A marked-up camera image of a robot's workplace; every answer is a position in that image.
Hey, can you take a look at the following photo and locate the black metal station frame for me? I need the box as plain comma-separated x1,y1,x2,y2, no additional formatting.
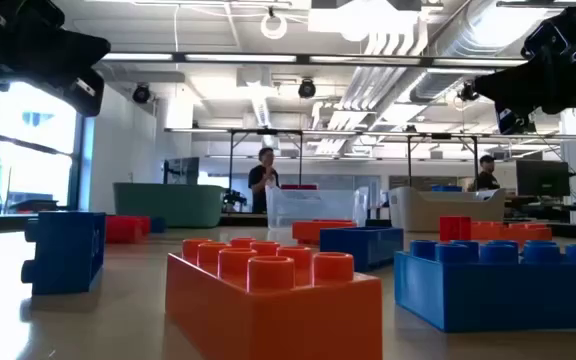
228,128,305,192
406,132,481,189

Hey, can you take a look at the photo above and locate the white coiled cable ring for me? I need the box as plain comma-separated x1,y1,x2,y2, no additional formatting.
259,11,289,41

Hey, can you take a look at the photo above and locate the white plastic bin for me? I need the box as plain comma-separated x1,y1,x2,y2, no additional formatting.
388,186,507,233

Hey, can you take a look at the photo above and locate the silver ventilation duct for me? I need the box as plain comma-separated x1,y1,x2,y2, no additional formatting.
407,0,552,104

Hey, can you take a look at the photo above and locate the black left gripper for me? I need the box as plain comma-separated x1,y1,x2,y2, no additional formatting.
0,0,112,82

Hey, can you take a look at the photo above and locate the large window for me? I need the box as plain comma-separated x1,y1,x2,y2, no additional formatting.
0,82,87,214

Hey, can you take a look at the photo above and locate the person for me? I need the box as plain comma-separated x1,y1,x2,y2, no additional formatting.
467,154,502,192
247,147,281,214

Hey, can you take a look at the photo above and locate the clear plastic bin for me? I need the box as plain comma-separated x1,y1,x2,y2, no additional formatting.
265,185,370,230

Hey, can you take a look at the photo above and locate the overhead light bar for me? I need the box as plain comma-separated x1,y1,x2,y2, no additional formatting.
100,51,527,70

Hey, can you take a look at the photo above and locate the teal plastic bin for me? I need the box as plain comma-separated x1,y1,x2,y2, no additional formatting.
112,182,227,229

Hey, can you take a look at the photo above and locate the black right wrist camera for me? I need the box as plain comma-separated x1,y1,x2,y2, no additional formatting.
496,106,537,136

